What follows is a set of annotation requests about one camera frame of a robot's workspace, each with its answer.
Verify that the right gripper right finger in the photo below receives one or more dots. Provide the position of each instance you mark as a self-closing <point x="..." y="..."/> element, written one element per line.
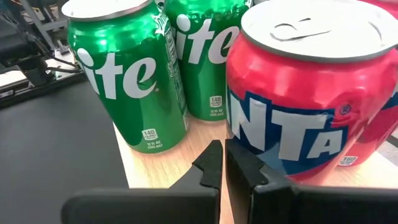
<point x="326" y="205"/>

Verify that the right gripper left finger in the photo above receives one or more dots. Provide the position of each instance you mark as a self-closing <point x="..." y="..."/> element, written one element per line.
<point x="140" y="205"/>

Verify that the red soda can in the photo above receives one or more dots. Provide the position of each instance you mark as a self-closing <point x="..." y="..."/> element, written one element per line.
<point x="304" y="93"/>
<point x="373" y="137"/>

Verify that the green soda can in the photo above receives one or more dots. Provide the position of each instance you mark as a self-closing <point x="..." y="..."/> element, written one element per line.
<point x="130" y="77"/>
<point x="205" y="62"/>

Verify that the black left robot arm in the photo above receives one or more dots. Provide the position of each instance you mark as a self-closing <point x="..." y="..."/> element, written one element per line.
<point x="18" y="40"/>

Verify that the small wooden shelf black legs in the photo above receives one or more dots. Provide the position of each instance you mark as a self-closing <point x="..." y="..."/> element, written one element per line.
<point x="168" y="165"/>

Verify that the black table mat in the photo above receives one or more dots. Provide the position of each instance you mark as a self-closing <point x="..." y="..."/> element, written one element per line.
<point x="56" y="140"/>

